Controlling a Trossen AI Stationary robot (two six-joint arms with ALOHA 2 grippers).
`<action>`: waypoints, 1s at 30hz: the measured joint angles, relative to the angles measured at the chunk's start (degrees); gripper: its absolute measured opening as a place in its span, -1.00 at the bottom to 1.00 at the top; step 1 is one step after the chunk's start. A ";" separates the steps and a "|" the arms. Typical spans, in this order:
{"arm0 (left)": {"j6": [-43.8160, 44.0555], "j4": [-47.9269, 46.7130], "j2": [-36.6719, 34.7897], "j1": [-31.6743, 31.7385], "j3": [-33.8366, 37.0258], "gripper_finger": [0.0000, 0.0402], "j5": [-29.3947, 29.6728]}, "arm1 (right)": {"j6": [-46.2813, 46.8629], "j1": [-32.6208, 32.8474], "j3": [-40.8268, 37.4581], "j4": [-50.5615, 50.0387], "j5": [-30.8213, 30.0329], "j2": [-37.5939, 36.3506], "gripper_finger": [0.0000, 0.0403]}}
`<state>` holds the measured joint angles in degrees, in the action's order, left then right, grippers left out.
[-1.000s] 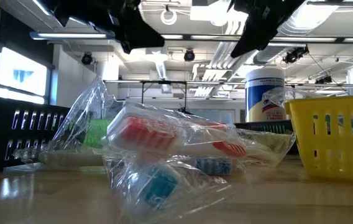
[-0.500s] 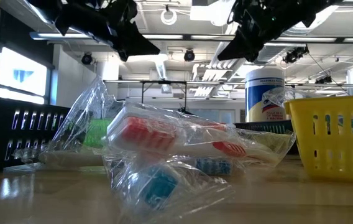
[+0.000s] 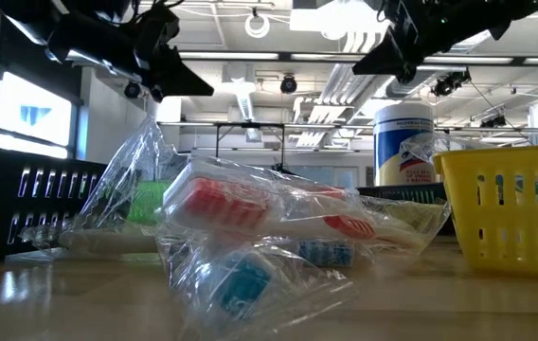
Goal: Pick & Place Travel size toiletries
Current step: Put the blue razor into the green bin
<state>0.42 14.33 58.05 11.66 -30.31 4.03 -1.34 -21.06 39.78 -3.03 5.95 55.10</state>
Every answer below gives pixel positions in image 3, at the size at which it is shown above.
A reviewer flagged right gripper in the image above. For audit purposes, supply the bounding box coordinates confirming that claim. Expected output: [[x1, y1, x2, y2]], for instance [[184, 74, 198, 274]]
[[352, 0, 455, 84]]

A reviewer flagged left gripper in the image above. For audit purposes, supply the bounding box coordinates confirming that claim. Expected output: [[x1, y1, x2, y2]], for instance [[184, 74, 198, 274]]
[[131, 7, 216, 99]]

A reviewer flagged Lysol wipes canister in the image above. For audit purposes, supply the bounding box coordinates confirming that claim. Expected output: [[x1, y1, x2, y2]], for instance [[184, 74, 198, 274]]
[[373, 102, 437, 187]]

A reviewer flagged black framed background table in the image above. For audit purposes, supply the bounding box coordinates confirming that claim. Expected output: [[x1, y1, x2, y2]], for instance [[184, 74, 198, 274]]
[[214, 121, 287, 174]]

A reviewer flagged bagged black round pad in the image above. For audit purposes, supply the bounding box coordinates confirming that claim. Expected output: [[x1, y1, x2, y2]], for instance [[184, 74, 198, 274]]
[[78, 116, 185, 233]]

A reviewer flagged bagged red white toothbrush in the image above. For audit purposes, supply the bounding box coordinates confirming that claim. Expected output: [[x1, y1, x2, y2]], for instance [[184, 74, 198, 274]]
[[162, 158, 429, 255]]

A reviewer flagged bright window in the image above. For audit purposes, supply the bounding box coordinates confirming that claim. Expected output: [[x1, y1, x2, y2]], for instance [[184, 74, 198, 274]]
[[0, 70, 73, 160]]

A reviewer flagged yellow plastic basket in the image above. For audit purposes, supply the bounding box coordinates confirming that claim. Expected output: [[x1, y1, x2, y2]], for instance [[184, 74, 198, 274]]
[[433, 144, 538, 279]]

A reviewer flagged black ceiling camera rig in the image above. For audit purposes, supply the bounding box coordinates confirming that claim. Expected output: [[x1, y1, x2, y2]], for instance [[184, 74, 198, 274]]
[[431, 69, 473, 98]]

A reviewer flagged white cable coil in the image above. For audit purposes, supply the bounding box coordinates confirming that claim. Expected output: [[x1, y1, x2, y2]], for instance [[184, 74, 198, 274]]
[[243, 12, 272, 40]]

